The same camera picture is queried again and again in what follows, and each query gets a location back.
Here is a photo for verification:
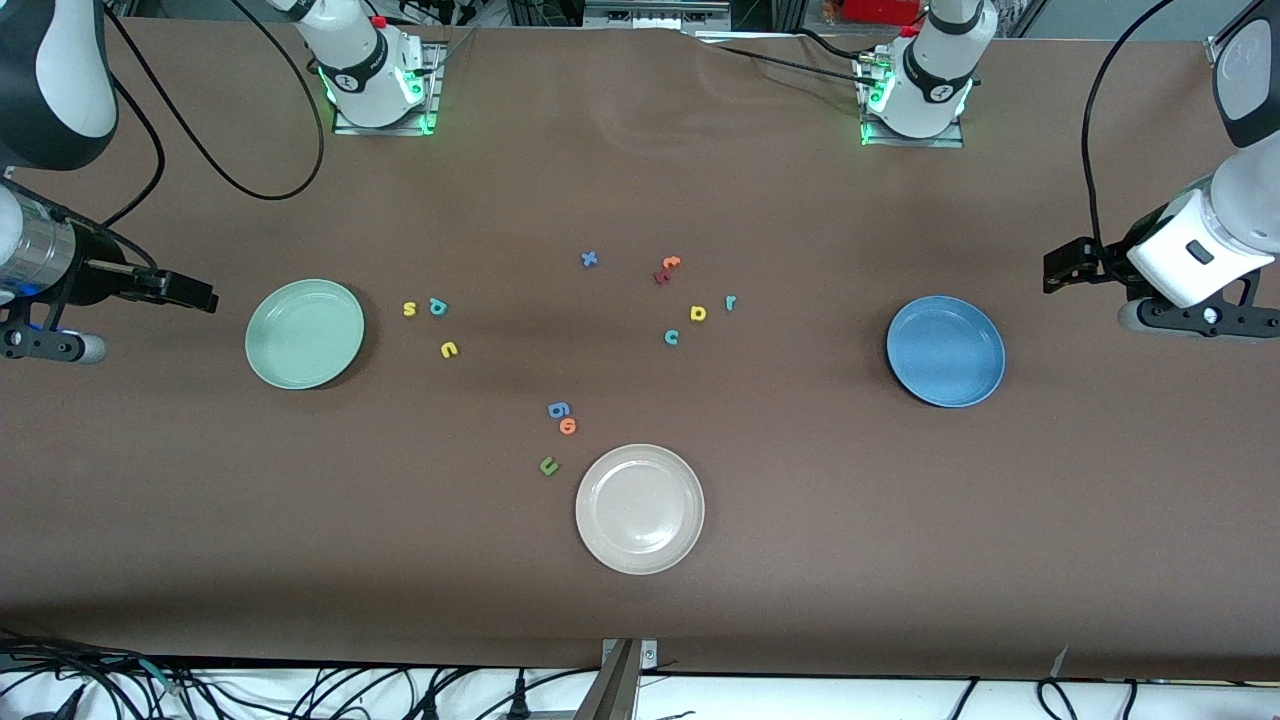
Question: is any green plate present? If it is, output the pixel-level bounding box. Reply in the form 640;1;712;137
245;278;367;391

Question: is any blue plate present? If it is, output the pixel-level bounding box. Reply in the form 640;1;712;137
886;295;1007;409

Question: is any red box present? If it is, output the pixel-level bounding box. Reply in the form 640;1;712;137
843;0;926;26

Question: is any brown table cover sheet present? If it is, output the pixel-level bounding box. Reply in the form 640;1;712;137
0;20;1280;683

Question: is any grey metal equipment box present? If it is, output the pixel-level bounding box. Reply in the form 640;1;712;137
583;0;733;31

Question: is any beige plate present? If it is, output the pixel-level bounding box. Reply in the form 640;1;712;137
575;444;706;576

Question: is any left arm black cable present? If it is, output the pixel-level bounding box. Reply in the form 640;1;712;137
1080;0;1251;261

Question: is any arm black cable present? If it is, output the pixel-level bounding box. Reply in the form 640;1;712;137
1080;0;1251;261
100;0;328;231

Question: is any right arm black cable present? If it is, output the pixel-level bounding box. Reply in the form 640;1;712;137
100;0;328;231

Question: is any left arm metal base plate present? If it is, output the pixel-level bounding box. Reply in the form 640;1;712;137
860;55;966;149

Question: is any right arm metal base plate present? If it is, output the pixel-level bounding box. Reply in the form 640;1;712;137
332;42;443;137

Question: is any thin black cable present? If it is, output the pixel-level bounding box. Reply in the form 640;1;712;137
695;38;876;81

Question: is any aluminium profile with bracket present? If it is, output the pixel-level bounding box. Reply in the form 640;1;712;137
575;638;661;720

